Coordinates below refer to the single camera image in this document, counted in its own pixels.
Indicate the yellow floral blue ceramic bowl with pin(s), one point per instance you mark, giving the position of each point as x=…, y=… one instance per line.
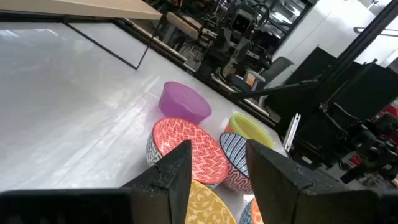
x=205, y=205

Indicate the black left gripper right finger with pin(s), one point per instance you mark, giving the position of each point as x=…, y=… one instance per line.
x=280, y=186

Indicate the blue-striped red-wave ceramic bowl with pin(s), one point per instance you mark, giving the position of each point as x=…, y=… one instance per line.
x=233, y=155

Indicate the white aluminium profile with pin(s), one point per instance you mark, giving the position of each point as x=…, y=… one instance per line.
x=292, y=132

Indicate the wooden shelf with black frame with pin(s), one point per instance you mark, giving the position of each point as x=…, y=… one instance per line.
x=93, y=7

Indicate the grey office chair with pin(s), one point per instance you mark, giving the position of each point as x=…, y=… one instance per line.
x=276, y=70

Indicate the orange plastic bowl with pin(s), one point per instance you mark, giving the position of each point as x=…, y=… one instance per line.
x=229, y=127

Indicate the green plastic bowl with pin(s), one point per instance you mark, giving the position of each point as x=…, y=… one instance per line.
x=252, y=130

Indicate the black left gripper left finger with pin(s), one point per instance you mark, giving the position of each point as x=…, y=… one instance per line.
x=168, y=186

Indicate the black metal rig frame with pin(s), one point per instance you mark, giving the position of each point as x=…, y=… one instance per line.
x=357, y=46

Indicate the purple plastic bowl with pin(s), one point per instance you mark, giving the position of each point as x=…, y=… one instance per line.
x=183, y=102

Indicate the orange blue-star ceramic bowl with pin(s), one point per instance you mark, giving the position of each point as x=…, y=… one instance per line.
x=250, y=214

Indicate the red leaf-pattern ceramic bowl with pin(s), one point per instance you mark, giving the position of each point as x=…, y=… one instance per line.
x=202, y=155

